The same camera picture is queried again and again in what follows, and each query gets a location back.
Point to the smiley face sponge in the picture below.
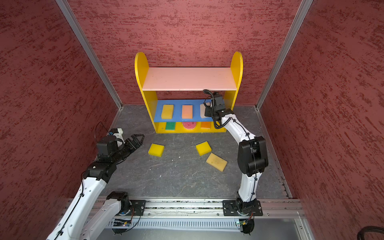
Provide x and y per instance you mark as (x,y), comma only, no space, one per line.
(189,126)

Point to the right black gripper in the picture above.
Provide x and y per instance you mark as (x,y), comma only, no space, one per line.
(208,113)

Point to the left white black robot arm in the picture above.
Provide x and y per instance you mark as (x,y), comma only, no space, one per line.
(74,225)

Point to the orange sponge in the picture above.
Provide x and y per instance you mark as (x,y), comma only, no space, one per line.
(205,125)

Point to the left aluminium corner post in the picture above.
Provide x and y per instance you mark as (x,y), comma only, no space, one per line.
(81,36)

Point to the tan yellow sponge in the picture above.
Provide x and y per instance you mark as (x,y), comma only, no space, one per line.
(216,162)

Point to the right circuit board with wires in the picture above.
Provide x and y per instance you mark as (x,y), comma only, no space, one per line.
(247,225)

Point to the left circuit board with wires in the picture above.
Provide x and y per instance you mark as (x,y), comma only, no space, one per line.
(123,226)

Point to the salmon pink sponge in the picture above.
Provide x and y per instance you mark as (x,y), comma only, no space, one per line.
(187,112)

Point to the right aluminium corner post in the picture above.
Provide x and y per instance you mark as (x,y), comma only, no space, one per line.
(291,35)

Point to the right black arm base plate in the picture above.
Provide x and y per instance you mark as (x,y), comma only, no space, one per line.
(239,208)

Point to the aluminium corner post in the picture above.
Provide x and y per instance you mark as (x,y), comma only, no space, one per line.
(291,35)
(81,36)

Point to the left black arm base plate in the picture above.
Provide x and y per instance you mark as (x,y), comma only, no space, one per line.
(132,208)

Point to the green yellow sponge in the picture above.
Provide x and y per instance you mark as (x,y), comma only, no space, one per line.
(170,126)

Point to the circuit board with wires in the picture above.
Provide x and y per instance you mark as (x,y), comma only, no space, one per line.
(247,225)
(123,226)

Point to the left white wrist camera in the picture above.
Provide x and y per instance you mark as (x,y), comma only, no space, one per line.
(118,133)

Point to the pale pink sponge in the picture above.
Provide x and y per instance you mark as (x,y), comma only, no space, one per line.
(202,111)

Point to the bright yellow sponge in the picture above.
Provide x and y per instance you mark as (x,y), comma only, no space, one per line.
(203,148)
(156,150)

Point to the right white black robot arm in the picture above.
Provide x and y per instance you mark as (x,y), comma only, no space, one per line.
(252,156)

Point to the yellow shelf pink blue boards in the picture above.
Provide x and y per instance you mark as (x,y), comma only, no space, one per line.
(184,86)

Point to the dark yellow sponge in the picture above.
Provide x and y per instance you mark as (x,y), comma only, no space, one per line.
(167,112)

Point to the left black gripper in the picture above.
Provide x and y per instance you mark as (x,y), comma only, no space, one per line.
(133,147)

